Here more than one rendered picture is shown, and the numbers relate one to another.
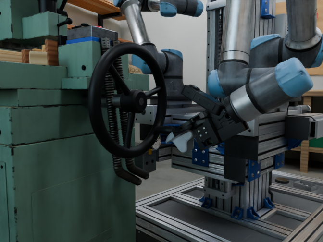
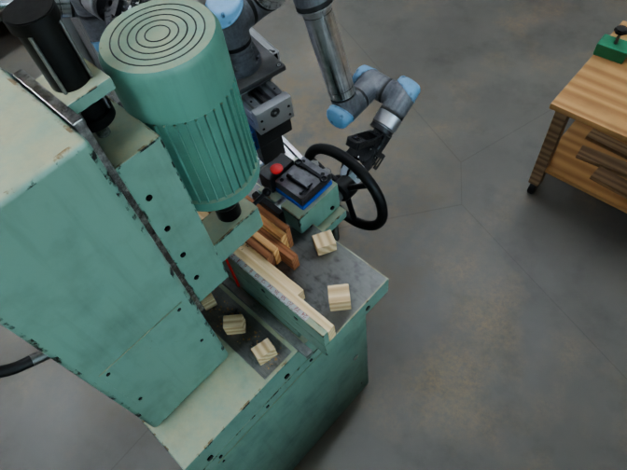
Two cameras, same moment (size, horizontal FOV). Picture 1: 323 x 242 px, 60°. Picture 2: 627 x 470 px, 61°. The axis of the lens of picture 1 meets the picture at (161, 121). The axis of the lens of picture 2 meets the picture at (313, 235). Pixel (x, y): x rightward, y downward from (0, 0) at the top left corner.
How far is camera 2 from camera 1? 1.55 m
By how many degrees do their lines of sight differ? 75
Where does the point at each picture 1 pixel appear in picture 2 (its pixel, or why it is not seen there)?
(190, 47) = not seen: outside the picture
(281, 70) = (412, 93)
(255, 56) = (236, 33)
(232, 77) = (359, 107)
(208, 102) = (375, 140)
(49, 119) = not seen: hidden behind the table
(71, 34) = (308, 197)
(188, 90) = (362, 145)
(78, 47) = (325, 200)
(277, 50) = (253, 14)
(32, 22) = (233, 237)
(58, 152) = not seen: hidden behind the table
